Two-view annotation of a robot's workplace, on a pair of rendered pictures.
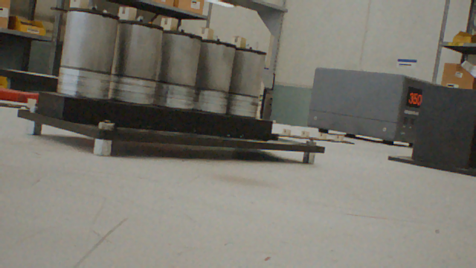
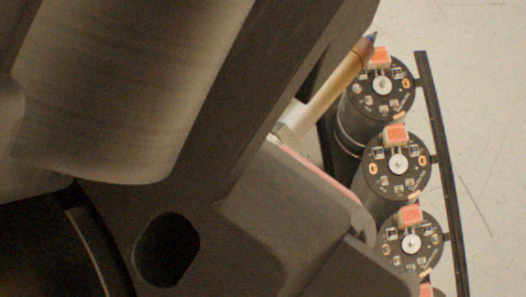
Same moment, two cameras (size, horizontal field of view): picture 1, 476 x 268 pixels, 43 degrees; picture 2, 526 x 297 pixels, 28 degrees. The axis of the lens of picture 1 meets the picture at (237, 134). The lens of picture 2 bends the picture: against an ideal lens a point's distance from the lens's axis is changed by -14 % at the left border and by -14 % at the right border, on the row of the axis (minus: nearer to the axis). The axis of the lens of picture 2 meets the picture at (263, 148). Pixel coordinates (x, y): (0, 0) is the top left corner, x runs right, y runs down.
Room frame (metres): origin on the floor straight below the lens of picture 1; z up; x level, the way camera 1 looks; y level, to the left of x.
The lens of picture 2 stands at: (0.34, -0.07, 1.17)
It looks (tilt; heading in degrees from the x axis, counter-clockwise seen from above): 71 degrees down; 118
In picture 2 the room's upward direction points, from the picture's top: 10 degrees clockwise
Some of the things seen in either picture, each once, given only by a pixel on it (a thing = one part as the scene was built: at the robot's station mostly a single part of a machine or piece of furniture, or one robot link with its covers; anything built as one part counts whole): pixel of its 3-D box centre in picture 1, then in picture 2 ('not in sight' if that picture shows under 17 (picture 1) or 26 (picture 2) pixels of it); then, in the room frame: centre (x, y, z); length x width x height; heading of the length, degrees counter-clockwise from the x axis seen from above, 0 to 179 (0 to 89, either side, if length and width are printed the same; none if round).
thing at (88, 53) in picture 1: (87, 63); (372, 111); (0.29, 0.08, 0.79); 0.02 x 0.02 x 0.05
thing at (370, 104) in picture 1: (373, 107); not in sight; (0.89, -0.19, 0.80); 0.15 x 0.12 x 0.10; 46
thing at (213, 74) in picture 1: (209, 83); not in sight; (0.36, 0.02, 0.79); 0.02 x 0.02 x 0.05
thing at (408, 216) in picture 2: (170, 25); (409, 220); (0.33, 0.04, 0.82); 0.01 x 0.01 x 0.01; 47
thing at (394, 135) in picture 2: (129, 14); (395, 139); (0.31, 0.06, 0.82); 0.01 x 0.01 x 0.01; 47
